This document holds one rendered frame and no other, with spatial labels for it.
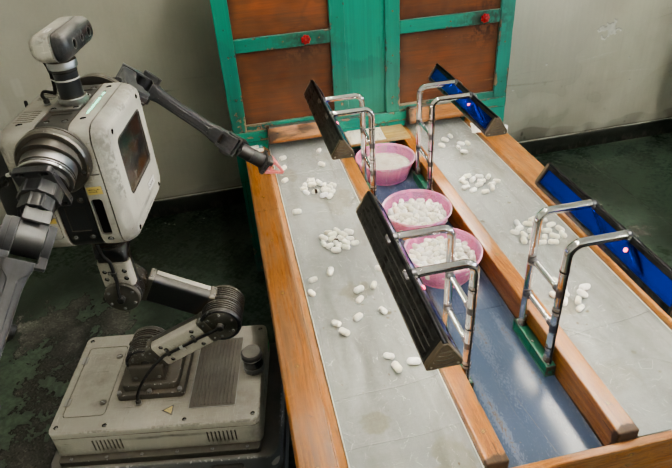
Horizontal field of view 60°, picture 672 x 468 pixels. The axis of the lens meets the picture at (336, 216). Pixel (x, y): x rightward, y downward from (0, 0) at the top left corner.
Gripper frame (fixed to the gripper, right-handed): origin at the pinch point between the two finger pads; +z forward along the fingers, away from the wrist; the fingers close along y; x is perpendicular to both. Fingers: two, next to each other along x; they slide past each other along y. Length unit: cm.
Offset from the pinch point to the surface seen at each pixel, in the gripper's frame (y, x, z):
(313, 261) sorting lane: -46.5, 6.3, 10.0
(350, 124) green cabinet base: 46, -21, 34
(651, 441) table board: -137, -36, 58
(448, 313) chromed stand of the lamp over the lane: -93, -22, 27
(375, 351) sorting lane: -93, 0, 17
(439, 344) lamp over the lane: -127, -32, -3
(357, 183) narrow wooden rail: -2.8, -12.2, 29.3
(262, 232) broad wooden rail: -27.0, 14.5, -3.2
